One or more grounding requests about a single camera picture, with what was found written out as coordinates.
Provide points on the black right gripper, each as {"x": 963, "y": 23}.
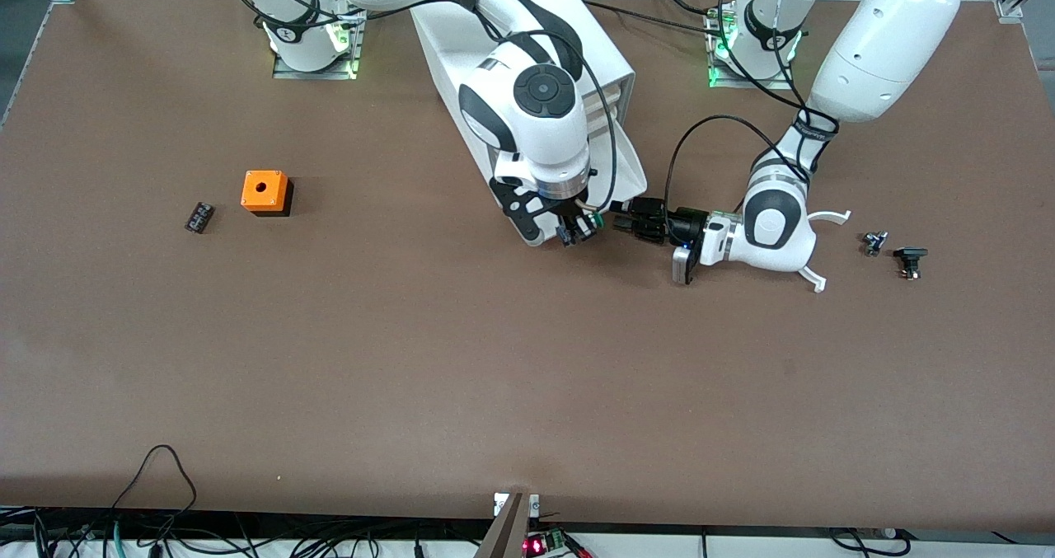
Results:
{"x": 570, "y": 212}

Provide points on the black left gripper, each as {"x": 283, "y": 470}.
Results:
{"x": 683, "y": 225}

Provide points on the green push button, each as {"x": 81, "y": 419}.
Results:
{"x": 597, "y": 221}

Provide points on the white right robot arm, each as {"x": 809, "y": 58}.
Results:
{"x": 560, "y": 142}

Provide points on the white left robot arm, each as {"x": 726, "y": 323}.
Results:
{"x": 882, "y": 47}

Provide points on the orange button box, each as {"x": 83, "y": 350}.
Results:
{"x": 264, "y": 189}

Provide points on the white curved plastic arc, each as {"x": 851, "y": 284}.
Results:
{"x": 836, "y": 217}

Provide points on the small grey knob component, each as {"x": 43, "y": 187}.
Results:
{"x": 874, "y": 243}

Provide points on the green board with red LED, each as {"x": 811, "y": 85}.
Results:
{"x": 548, "y": 541}

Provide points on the small black terminal block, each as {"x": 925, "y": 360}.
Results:
{"x": 199, "y": 217}

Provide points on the black switch component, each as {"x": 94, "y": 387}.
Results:
{"x": 910, "y": 255}

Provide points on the white mount bracket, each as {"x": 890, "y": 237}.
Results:
{"x": 534, "y": 504}

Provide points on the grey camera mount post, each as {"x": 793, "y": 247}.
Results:
{"x": 507, "y": 533}

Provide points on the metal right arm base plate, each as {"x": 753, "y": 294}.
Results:
{"x": 284, "y": 72}

